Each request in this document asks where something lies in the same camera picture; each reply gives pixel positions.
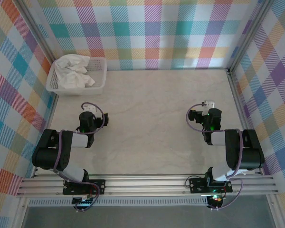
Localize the white t-shirt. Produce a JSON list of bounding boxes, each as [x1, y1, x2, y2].
[[55, 54, 96, 90]]

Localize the white perforated plastic basket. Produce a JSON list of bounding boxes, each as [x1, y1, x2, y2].
[[46, 57, 108, 96]]

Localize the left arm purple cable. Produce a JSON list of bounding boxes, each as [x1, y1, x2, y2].
[[52, 102, 105, 212]]

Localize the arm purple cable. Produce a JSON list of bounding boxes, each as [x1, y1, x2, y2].
[[52, 102, 105, 212], [186, 103, 244, 211]]

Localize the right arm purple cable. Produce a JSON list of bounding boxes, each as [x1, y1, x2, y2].
[[186, 103, 244, 211]]

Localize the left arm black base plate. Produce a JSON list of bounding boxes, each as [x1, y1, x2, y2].
[[62, 179, 106, 196]]

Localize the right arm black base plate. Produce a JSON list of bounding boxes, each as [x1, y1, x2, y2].
[[189, 177, 233, 194]]

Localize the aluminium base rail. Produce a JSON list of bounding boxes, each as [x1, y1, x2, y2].
[[16, 174, 280, 197]]

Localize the slotted grey cable duct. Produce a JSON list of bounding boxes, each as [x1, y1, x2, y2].
[[28, 198, 209, 207]]

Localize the aluminium frame post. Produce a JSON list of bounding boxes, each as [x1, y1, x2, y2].
[[227, 0, 273, 73], [18, 0, 57, 63]]

